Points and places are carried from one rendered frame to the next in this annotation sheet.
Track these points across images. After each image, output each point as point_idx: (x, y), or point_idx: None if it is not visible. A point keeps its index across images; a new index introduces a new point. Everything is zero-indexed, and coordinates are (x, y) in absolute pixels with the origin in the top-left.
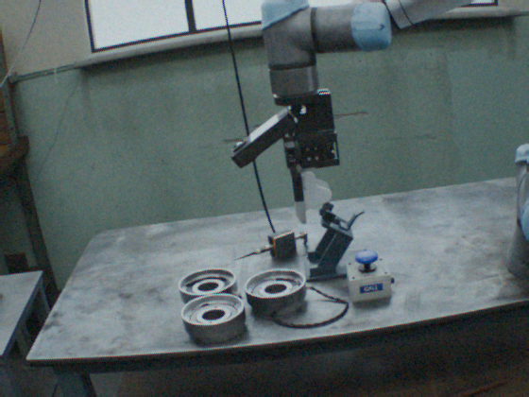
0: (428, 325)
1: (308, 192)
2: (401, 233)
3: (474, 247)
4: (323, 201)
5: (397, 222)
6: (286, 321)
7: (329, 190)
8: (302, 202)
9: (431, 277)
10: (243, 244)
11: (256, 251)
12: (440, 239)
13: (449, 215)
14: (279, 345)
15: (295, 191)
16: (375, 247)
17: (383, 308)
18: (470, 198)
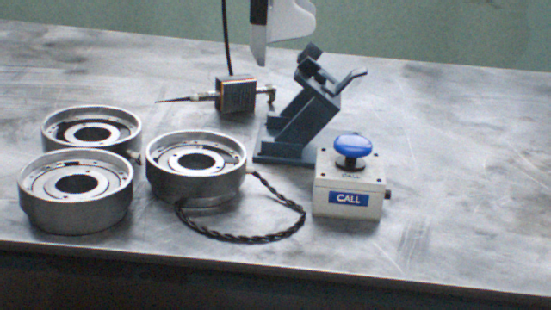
0: (436, 294)
1: (276, 12)
2: (418, 122)
3: (543, 175)
4: (299, 35)
5: (417, 104)
6: (197, 220)
7: (312, 17)
8: (263, 27)
9: (455, 206)
10: (181, 83)
11: (192, 97)
12: (483, 147)
13: (504, 112)
14: (170, 262)
15: (253, 4)
16: (373, 133)
17: (362, 239)
18: (547, 96)
